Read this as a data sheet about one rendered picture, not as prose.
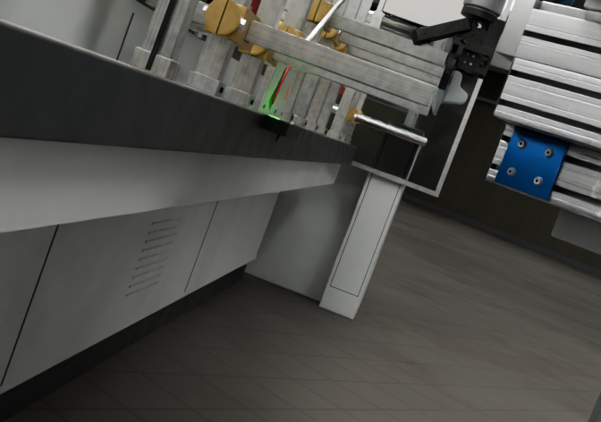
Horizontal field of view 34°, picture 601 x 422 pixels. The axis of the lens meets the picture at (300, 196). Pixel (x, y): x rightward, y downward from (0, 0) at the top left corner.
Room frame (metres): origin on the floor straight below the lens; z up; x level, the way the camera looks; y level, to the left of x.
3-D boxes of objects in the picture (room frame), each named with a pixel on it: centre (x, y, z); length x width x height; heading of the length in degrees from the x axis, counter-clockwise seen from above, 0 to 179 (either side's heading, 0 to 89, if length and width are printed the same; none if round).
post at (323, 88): (2.62, 0.05, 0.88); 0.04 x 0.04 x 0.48; 84
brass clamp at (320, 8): (2.14, 0.10, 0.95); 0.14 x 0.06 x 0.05; 174
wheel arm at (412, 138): (3.64, -0.15, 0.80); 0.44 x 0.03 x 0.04; 84
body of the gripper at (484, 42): (1.88, -0.21, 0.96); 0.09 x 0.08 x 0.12; 84
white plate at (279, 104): (1.84, 0.11, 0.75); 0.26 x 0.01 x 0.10; 174
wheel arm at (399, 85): (1.40, 0.09, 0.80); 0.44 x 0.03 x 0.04; 84
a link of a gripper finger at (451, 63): (1.86, -0.18, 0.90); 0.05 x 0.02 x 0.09; 174
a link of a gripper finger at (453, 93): (1.86, -0.20, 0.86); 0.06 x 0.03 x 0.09; 84
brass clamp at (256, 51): (1.65, 0.15, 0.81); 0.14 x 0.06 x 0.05; 174
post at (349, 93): (3.36, -0.03, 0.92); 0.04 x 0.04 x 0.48; 84
